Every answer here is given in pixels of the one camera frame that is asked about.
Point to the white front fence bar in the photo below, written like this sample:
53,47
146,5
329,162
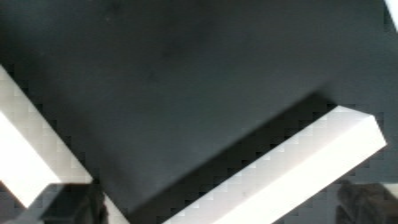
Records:
291,172

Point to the white right fence bar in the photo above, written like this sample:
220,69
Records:
37,162

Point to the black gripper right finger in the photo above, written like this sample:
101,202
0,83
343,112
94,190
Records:
368,203

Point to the white fence bar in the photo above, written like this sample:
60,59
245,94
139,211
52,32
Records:
37,162
291,172

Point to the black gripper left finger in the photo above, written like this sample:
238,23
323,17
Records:
69,204

